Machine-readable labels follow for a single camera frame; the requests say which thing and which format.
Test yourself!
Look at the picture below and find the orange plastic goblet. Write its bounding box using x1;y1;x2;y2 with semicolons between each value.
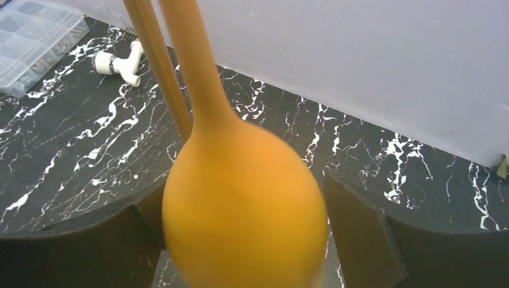
160;1;328;287

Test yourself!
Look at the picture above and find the white pipe fitting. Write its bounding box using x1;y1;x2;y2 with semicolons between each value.
92;39;144;88

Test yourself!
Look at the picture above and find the clear plastic organizer box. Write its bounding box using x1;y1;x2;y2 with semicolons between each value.
1;0;89;97

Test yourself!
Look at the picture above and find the gold wire glass rack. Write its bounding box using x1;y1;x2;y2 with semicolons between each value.
123;0;192;143

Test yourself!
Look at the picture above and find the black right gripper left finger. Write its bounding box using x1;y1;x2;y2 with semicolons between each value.
1;184;166;287

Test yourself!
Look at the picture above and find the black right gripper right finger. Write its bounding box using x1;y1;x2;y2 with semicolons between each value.
323;174;508;287

